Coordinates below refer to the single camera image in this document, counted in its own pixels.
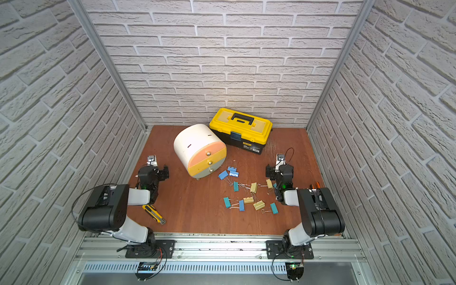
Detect yellow black toolbox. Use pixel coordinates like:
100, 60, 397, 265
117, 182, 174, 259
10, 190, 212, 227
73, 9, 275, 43
209, 108, 273, 154

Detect left circuit board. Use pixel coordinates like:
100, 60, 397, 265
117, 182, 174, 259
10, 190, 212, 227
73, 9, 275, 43
135, 262, 161, 281

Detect yellow binder clip small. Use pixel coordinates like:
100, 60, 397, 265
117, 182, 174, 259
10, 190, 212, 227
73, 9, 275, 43
231, 197, 255, 207

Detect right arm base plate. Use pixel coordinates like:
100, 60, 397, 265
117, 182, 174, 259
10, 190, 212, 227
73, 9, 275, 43
266, 240, 314, 260

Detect teal binder clip lower right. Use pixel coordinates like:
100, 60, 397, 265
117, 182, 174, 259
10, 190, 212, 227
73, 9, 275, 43
261, 203, 279, 214

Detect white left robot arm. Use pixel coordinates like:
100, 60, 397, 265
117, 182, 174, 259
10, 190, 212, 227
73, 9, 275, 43
75, 163, 169, 258

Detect circuit board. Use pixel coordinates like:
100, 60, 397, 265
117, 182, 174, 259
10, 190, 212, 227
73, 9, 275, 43
285, 262, 305, 282
135, 262, 161, 281

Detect blue binder clip lower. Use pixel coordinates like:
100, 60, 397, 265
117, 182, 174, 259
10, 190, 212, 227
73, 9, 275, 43
230, 200, 245, 212

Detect yellow utility knife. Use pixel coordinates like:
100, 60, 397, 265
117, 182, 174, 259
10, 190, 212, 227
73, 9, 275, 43
142, 204, 166, 224

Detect teal binder clip upper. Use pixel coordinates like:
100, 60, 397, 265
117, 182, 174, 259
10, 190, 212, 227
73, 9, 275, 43
230, 182, 239, 192

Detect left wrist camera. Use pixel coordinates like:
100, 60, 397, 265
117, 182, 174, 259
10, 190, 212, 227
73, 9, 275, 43
147, 155, 158, 167

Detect blue binder clip shiny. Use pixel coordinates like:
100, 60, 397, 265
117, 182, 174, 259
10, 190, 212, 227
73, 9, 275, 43
229, 171, 239, 178

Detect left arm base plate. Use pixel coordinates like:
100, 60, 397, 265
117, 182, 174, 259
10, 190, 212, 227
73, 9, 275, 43
125, 239, 176, 259

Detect orange handled pliers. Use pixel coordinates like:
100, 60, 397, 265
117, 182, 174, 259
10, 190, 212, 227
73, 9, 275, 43
310, 182, 321, 190

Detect aluminium rail frame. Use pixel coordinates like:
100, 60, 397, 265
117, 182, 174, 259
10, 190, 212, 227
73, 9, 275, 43
71, 233, 367, 276

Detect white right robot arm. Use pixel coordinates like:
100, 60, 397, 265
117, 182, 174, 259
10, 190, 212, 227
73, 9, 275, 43
266, 164, 346, 259

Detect teal binder clip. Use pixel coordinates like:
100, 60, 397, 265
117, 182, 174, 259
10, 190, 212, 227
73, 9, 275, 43
230, 182, 239, 192
223, 197, 232, 209
261, 203, 279, 214

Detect blue binder clip left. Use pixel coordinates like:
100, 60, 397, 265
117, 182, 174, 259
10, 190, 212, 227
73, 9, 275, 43
218, 171, 229, 180

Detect right circuit board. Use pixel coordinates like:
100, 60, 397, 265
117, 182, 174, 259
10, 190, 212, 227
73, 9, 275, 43
285, 262, 305, 282

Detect orange top drawer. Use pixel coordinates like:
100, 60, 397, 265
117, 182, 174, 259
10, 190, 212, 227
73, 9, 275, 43
188, 142, 226, 168

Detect teal binder clip left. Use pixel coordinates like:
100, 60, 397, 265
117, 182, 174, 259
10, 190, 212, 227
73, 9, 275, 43
223, 197, 232, 209

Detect round white drawer cabinet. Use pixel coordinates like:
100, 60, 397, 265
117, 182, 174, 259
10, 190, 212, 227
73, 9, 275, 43
173, 124, 227, 180

